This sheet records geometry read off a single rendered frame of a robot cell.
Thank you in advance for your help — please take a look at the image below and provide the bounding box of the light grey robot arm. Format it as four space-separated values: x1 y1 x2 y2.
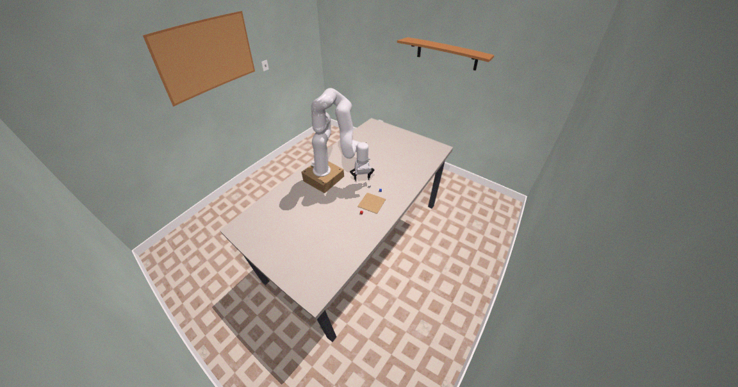
311 88 372 176

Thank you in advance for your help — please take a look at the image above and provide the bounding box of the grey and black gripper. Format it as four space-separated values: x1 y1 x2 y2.
350 160 374 180

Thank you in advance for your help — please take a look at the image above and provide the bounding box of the tan square mat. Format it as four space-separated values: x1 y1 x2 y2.
357 193 386 214

